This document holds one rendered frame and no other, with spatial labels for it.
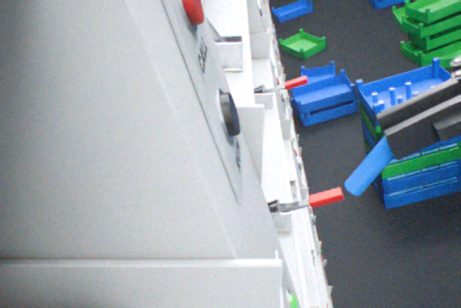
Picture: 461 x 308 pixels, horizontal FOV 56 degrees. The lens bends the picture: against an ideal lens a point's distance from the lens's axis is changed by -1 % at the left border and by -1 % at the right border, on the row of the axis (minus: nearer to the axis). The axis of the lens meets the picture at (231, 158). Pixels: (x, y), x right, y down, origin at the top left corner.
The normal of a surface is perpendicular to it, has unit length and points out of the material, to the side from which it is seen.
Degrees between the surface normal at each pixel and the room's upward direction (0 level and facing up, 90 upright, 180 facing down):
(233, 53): 90
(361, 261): 0
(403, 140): 90
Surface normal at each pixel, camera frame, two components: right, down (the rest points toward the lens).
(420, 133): 0.02, 0.59
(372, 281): -0.28, -0.77
